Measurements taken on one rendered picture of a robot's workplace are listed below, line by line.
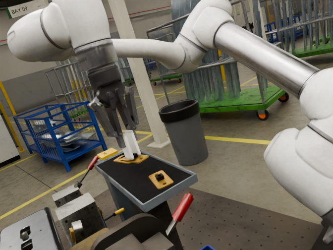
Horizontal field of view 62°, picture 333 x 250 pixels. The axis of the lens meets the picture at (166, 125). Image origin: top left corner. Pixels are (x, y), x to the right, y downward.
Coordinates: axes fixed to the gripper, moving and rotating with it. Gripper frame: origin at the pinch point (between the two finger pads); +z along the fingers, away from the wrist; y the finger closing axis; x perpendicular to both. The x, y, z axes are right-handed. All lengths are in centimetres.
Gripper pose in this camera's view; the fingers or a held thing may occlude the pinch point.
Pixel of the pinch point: (129, 144)
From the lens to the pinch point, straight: 72.7
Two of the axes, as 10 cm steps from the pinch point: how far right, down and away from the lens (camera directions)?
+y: -6.7, 3.9, -6.3
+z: 2.9, 9.2, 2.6
